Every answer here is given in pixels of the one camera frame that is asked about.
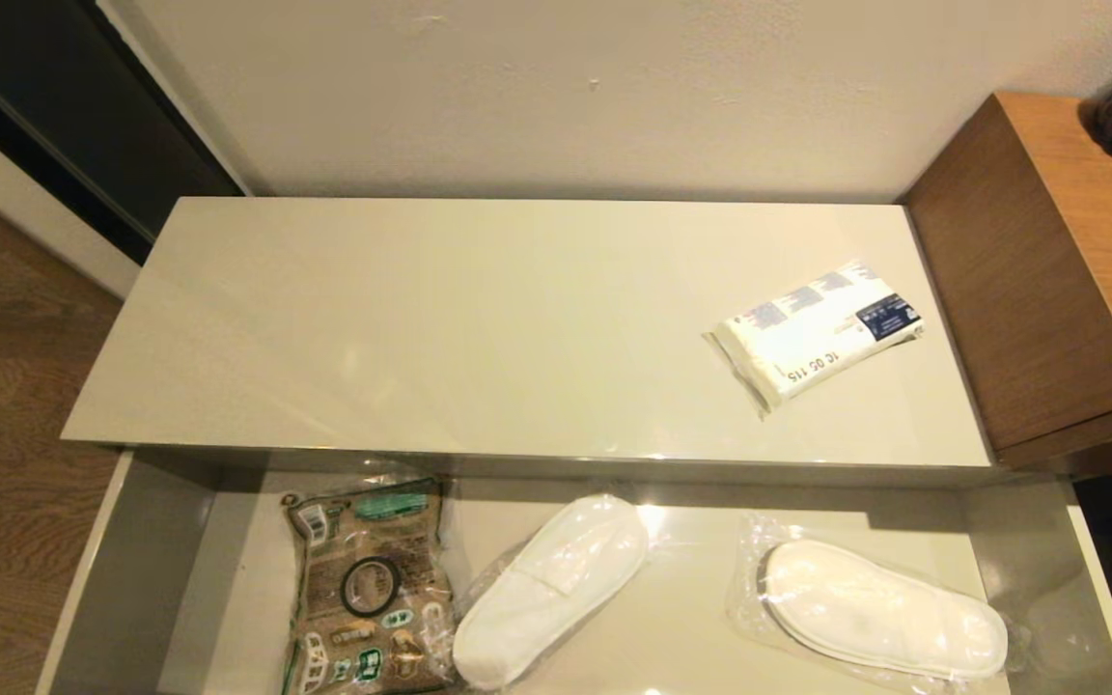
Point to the brown snack bag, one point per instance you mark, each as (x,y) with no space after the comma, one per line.
(411,541)

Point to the beige drawer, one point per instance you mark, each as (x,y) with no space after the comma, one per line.
(691,627)

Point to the black tape roll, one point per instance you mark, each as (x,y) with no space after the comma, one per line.
(343,587)

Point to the white tissue pack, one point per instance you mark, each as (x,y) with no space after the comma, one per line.
(807,338)

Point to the brown wooden side cabinet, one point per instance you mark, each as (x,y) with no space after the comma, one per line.
(1048,270)

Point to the white slipper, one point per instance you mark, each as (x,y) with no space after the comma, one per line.
(546,589)
(875,613)

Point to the dark door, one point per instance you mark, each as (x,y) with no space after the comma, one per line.
(64,106)

